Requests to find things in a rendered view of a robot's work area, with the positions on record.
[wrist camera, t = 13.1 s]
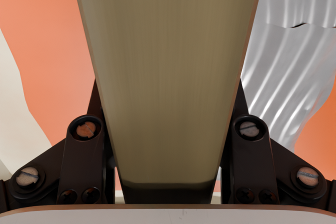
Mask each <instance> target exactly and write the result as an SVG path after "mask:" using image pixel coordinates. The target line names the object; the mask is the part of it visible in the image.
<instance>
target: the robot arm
mask: <svg viewBox="0 0 336 224"><path fill-rule="evenodd" d="M219 166H220V204H115V194H116V162H115V158H114V154H113V150H112V146H111V141H110V137H109V133H108V129H107V124H106V120H105V116H104V112H103V108H102V103H101V99H100V95H99V91H98V86H97V82H96V78H95V79H94V83H93V88H92V92H91V96H90V100H89V104H88V108H87V113H86V114H84V115H81V116H78V117H77V118H75V119H74V120H73V121H71V123H70V124H69V125H68V127H67V131H66V138H64V139H63V140H61V141H60V142H58V143H57V144H55V145H54V146H52V147H51V148H49V149H48V150H46V151H45V152H43V153H42V154H40V155H38V156H37V157H35V158H34V159H32V160H31V161H29V162H28V163H26V164H25V165H23V166H22V167H20V168H19V169H18V170H17V171H16V172H15V173H14V174H13V175H12V177H11V178H10V179H8V180H5V181H4V180H3V179H1V180H0V224H336V180H335V179H333V180H332V181H330V180H328V179H325V177H324V176H323V174H322V173H321V172H320V171H319V170H318V169H317V168H315V167H314V166H312V165H311V164H309V163H308V162H306V161H305V160H303V159H302V158H300V157H299V156H297V155H296V154H294V153H293V152H291V151H290V150H288V149H287V148H285V147H284V146H282V145H281V144H279V143H278V142H276V141H275V140H273V139H272V138H270V134H269V128H268V126H267V124H266V123H265V122H264V121H263V120H262V119H261V118H259V117H257V116H255V115H252V114H249V110H248V105H247V101H246V97H245V93H244V89H243V85H242V80H241V78H240V81H239V85H238V89H237V94H236V98H235V102H234V106H233V110H232V115H231V119H230V123H229V127H228V131H227V136H226V140H225V144H224V148H223V153H222V157H221V161H220V165H219Z"/></svg>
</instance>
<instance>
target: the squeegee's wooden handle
mask: <svg viewBox="0 0 336 224"><path fill-rule="evenodd" d="M258 2H259V0H77V4H78V8H79V12H80V16H81V20H82V25H83V29H84V33H85V37H86V42H87V46H88V50H89V54H90V58H91V63H92V67H93V71H94V75H95V80H96V84H97V88H98V92H99V96H100V101H101V105H102V109H103V113H104V118H105V122H106V126H107V130H108V134H109V139H110V143H111V147H112V151H113V156H114V160H115V164H116V168H117V172H118V177H119V181H120V185H121V189H122V194H123V198H124V202H125V204H211V201H212V196H213V192H214V188H215V184H216V179H217V175H218V171H219V167H220V163H221V158H222V154H223V150H224V146H225V142H226V137H227V133H228V129H229V125H230V120H231V116H232V112H233V108H234V104H235V99H236V95H237V91H238V87H239V82H240V78H241V74H242V70H243V66H244V61H245V57H246V53H247V49H248V45H249V40H250V36H251V32H252V28H253V23H254V19H255V15H256V11H257V7H258Z"/></svg>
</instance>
